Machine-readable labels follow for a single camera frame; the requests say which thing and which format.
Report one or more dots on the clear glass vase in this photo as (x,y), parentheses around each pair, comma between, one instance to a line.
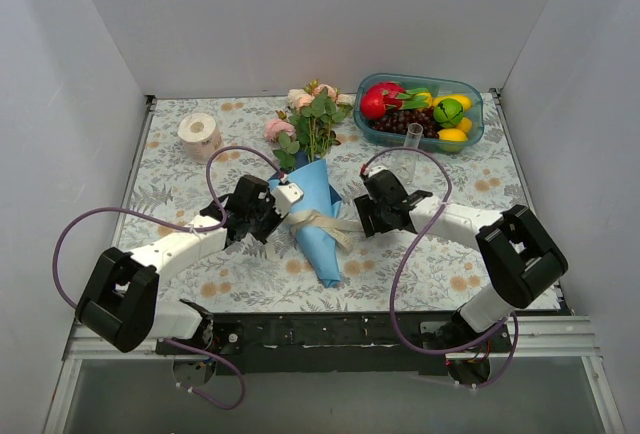
(403,161)

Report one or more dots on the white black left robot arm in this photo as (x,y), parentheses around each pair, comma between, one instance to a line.
(120,302)

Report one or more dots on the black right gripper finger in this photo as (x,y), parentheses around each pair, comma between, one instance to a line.
(365,208)
(399,220)

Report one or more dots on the teal plastic fruit basket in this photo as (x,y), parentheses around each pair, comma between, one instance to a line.
(437,87)

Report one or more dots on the yellow lemon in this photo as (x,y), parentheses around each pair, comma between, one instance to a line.
(464,100)
(452,135)
(465,125)

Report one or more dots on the cream fabric ribbon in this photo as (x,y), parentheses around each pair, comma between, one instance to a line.
(338,229)

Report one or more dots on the yellow lemon top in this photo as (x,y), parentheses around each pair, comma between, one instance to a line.
(464,100)

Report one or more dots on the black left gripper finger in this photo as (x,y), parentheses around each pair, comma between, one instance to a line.
(237,229)
(265,228)

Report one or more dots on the dark purple grapes bunch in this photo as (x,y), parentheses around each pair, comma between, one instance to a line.
(396,122)

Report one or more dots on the yellow lemon right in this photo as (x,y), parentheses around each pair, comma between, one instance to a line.
(465,125)

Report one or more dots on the aluminium frame rail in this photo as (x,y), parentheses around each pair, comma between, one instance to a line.
(571,336)

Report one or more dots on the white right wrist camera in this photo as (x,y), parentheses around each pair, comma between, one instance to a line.
(369,171)

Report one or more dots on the yellow lemon front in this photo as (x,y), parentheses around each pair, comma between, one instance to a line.
(452,135)

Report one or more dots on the pink flower bouquet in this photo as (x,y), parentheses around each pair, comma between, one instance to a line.
(306,130)

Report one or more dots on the red apple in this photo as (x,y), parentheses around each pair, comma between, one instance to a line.
(372,105)

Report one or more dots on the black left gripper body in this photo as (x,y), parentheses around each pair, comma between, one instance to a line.
(270,220)

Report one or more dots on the wrapped toilet paper roll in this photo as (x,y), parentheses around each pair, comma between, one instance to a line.
(200,136)

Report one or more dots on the pink dragon fruit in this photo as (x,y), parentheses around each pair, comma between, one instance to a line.
(396,97)

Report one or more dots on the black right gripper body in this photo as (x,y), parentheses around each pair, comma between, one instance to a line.
(368,216)

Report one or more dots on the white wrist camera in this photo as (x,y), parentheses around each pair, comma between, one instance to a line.
(286,196)
(369,171)

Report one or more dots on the green lime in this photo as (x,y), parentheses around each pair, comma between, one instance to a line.
(448,113)

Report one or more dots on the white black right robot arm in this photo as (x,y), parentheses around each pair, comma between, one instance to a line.
(520,257)

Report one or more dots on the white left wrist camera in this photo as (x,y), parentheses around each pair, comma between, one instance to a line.
(286,196)

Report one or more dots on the blue wrapping paper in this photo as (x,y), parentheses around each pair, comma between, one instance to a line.
(317,246)

